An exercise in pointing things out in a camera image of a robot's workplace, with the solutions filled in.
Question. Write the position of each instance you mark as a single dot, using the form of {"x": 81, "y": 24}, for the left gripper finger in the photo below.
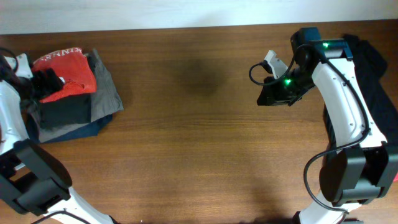
{"x": 53, "y": 82}
{"x": 38, "y": 84}

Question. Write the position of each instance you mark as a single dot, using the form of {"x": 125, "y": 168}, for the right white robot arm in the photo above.
{"x": 360, "y": 163}

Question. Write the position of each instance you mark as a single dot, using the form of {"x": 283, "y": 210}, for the folded grey garment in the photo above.
{"x": 104, "y": 101}

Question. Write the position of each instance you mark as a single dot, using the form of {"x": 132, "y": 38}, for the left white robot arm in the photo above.
{"x": 32, "y": 180}

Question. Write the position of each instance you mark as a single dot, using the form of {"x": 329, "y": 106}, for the folded black garment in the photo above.
{"x": 69, "y": 110}

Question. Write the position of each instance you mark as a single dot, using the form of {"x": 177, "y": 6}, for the folded navy garment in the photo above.
{"x": 87, "y": 130}

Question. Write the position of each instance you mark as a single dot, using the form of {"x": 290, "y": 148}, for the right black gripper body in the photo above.
{"x": 298, "y": 83}

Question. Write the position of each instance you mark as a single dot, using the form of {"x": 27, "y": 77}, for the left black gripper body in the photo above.
{"x": 25, "y": 90}

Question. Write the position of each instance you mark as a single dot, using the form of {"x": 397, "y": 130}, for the orange t-shirt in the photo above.
{"x": 71, "y": 66}

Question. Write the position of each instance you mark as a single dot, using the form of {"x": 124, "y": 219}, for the black crumpled garment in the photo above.
{"x": 369, "y": 66}

